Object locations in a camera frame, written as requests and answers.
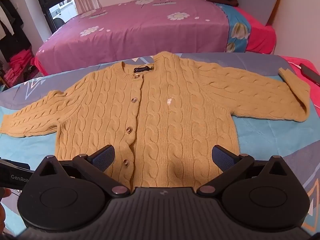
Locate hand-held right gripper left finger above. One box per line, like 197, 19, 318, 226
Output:
37, 144, 131, 198

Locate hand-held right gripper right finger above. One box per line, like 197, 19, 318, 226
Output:
196, 145, 289, 197

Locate yellow cable-knit cardigan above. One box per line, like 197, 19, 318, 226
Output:
0, 51, 311, 189

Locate pile of pink clothes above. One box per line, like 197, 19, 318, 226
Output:
2, 49, 38, 86

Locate hanging dark clothes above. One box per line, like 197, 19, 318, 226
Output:
0, 0, 32, 63

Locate person's left hand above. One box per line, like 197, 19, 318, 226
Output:
0, 188, 12, 229

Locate black phone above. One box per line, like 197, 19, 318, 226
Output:
299, 63, 320, 86

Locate pink blue floral bedsheet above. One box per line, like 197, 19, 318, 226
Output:
35, 0, 277, 77

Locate white vehicle outside window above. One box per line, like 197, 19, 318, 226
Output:
49, 2, 77, 30

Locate folded maroon garment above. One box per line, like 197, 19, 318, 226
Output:
205, 0, 239, 7

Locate black framed window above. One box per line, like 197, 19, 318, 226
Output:
32, 0, 78, 34

